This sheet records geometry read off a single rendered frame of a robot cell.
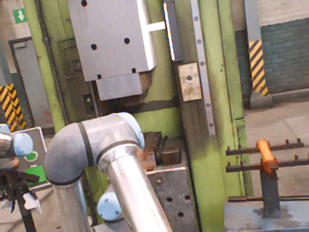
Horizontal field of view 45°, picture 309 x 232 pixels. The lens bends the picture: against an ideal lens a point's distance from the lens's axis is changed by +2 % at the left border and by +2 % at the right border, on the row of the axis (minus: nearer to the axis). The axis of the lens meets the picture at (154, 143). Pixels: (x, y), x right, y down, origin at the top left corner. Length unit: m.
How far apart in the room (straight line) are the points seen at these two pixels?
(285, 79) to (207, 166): 5.91
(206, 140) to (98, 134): 1.02
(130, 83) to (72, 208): 0.79
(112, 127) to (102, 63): 0.81
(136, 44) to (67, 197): 0.87
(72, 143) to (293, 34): 6.96
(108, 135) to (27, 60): 7.70
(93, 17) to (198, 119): 0.67
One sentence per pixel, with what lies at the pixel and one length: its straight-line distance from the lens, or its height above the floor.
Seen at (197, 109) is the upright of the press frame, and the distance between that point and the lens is 1.80.
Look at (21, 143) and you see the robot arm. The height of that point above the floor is 1.24.
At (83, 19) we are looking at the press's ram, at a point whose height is 1.62.
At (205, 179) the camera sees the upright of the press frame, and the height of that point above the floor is 0.76.
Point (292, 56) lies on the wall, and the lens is 7.67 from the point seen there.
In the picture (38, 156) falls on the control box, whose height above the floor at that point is 1.08.
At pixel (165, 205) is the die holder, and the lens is 1.74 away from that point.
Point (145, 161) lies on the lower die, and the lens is 1.74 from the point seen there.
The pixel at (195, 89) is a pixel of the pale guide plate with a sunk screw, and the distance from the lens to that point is 1.77.
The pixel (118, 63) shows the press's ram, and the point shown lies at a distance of 1.67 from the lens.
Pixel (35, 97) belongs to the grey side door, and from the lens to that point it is 8.58.
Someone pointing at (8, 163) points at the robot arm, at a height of 1.15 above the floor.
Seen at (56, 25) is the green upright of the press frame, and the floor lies 1.64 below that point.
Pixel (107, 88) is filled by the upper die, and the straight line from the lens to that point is 1.69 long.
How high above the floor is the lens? 1.45
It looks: 14 degrees down
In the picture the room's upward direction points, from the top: 11 degrees counter-clockwise
